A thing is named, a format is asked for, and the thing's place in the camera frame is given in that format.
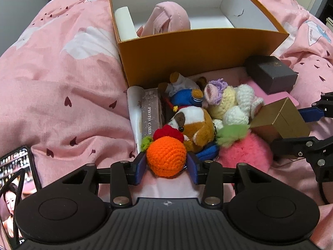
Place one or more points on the gold box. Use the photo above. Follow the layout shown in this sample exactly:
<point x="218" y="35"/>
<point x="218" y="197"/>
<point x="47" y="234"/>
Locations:
<point x="281" y="119"/>

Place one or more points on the orange cardboard box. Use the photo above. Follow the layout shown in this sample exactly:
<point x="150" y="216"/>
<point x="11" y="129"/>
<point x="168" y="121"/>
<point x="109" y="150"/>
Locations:
<point x="195" y="54"/>

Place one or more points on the brown photo card packet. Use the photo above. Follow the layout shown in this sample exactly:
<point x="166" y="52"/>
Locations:
<point x="151" y="114"/>

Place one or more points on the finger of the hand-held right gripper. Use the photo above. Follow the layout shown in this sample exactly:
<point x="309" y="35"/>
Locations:
<point x="311" y="113"/>
<point x="294" y="145"/>

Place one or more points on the white paper sleeve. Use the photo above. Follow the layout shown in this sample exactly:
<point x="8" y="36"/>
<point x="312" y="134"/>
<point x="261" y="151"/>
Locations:
<point x="135" y="114"/>

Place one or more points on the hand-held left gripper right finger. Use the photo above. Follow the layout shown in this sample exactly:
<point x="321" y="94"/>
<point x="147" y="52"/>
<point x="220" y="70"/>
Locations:
<point x="193" y="169"/>

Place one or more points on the small black box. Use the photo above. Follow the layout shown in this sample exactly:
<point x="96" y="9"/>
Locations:
<point x="270" y="73"/>

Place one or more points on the brown white hamster plush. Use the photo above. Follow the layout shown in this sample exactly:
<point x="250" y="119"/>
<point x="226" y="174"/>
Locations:
<point x="197" y="125"/>

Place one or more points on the white yellow crochet bunny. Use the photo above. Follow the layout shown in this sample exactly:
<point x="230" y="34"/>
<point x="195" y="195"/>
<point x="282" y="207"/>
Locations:
<point x="223" y="101"/>

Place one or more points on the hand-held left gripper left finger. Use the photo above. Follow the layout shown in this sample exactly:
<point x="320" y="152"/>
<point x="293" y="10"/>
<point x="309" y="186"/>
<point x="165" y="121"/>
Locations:
<point x="140" y="169"/>

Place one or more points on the bear plush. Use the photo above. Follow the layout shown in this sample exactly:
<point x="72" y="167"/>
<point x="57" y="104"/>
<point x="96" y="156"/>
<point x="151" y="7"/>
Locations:
<point x="187" y="96"/>

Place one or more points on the small blue pouch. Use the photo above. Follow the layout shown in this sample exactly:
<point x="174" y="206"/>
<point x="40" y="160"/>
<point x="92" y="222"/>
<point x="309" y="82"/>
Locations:
<point x="208" y="151"/>

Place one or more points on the smartphone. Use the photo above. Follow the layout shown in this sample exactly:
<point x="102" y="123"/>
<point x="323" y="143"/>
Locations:
<point x="10" y="166"/>

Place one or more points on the pink fabric pouch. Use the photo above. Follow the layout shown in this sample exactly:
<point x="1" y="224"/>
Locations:
<point x="169" y="15"/>

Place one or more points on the orange crochet fruit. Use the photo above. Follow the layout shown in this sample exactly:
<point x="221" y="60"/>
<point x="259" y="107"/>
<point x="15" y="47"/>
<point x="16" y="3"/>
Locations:
<point x="166" y="156"/>

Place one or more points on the white paper roll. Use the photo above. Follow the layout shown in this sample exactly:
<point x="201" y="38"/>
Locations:
<point x="124" y="23"/>

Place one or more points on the pink box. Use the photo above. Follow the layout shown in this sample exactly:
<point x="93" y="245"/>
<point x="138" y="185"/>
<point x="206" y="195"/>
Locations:
<point x="292" y="98"/>

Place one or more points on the pink fluffy strawberry pompom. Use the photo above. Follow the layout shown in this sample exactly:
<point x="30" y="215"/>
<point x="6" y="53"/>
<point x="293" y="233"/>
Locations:
<point x="244" y="148"/>

